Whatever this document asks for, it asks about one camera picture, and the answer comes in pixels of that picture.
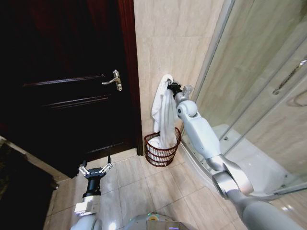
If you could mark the white towel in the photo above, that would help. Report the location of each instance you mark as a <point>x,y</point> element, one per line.
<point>163,115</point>

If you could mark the white shower tray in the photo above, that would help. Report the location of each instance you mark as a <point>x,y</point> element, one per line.
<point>259,163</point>

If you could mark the white robot front shell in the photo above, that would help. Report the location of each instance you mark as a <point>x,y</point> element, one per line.
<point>156,221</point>

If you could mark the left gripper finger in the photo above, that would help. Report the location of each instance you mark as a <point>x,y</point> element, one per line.
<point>84,169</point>
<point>107,168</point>

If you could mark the dark wooden door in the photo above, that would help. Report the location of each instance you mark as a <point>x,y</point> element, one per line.
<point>60,83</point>

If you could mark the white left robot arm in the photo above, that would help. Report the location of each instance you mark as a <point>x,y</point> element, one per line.
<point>84,219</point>

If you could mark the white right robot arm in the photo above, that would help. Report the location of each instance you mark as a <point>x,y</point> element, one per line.
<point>204,136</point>

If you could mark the glass shower enclosure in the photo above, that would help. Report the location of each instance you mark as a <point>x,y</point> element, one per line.
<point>254,72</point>

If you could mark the dark stone counter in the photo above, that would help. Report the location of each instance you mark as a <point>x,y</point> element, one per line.
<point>21,187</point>

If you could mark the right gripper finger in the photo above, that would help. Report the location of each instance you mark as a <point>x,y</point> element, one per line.
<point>174,81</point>
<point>168,84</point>

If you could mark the dark red door frame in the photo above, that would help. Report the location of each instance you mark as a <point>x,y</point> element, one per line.
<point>134,79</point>

